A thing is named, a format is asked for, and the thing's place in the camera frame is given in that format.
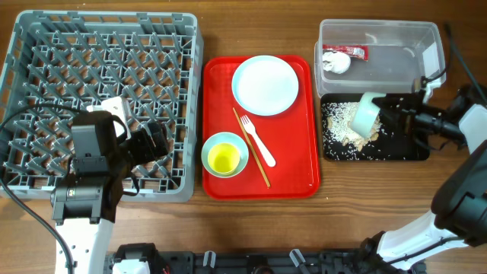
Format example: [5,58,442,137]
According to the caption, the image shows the light green bowl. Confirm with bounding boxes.
[350,92,386,139]

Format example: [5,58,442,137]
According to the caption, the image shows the red ketchup packet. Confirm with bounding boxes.
[323,44,369,61]

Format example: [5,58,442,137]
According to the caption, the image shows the rice food scraps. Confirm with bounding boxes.
[321,102,392,161]

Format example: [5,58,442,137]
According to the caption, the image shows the white napkin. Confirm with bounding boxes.
[323,52,351,74]

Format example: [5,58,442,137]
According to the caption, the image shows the light blue bowl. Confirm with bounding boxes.
[201,132,250,178]

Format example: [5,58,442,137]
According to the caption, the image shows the wooden chopstick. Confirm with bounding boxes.
[232,107,271,189]

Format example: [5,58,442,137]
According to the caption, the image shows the white plastic fork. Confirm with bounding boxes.
[240,115,276,167]

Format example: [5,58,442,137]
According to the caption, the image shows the light blue plate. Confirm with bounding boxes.
[231,56,299,116]

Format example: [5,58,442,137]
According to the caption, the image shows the yellow plastic cup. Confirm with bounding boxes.
[208,143,240,176]

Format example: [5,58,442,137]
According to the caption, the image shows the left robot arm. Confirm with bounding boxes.
[51,110,169,273]

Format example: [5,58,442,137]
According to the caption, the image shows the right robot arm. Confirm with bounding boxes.
[354,84,486,273]

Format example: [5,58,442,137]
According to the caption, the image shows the grey dishwasher rack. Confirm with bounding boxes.
[1,10,204,202]

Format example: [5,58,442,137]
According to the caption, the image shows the black tray bin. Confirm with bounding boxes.
[320,93,430,161]

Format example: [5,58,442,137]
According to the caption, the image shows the clear plastic bin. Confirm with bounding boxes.
[314,19,446,97]

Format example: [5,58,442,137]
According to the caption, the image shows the red plastic tray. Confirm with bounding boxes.
[202,55,320,200]

